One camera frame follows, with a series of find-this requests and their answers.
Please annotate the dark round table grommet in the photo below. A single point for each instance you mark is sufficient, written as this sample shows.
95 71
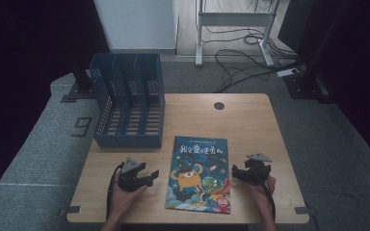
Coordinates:
219 106

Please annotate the blue children's picture book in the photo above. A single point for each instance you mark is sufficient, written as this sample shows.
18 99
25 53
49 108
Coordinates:
197 174

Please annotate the person's right hand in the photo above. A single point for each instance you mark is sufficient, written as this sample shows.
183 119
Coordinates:
263 192

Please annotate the dark curtain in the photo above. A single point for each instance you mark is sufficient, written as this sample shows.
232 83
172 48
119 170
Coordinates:
366 64
19 64

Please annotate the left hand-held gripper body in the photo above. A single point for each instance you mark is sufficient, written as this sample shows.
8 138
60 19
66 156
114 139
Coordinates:
130 179

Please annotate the person's left hand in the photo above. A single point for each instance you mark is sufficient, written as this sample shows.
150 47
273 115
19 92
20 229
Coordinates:
122 200

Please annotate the white board panel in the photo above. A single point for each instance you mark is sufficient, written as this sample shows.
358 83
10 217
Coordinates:
138 25

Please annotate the white metal desk frame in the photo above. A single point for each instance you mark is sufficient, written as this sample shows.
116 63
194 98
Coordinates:
234 18

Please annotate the blue plastic file rack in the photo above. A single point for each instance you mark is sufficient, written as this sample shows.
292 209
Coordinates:
126 141

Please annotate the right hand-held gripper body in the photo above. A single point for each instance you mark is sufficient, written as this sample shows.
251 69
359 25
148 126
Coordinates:
257 170

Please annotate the white power strip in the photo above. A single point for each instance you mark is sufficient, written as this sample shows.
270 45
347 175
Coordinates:
287 72

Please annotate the black metal stand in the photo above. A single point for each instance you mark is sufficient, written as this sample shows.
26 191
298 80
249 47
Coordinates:
303 86
82 86

